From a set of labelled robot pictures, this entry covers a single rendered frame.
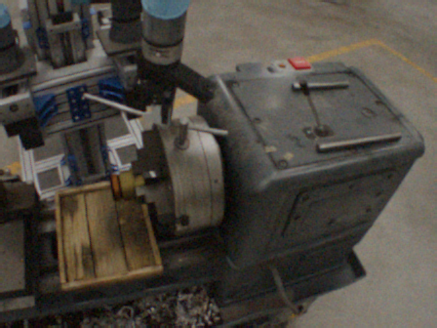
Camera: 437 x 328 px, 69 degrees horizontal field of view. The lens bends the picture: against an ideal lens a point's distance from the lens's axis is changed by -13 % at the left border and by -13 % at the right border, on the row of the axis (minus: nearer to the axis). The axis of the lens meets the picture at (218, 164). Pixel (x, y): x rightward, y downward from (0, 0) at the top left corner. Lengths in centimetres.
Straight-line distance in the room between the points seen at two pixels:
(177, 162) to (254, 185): 19
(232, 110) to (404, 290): 175
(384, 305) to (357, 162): 146
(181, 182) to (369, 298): 162
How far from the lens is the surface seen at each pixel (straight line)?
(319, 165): 86
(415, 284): 245
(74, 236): 116
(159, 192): 94
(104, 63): 151
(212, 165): 86
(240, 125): 91
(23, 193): 113
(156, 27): 60
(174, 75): 68
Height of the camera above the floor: 184
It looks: 47 degrees down
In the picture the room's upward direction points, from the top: 8 degrees clockwise
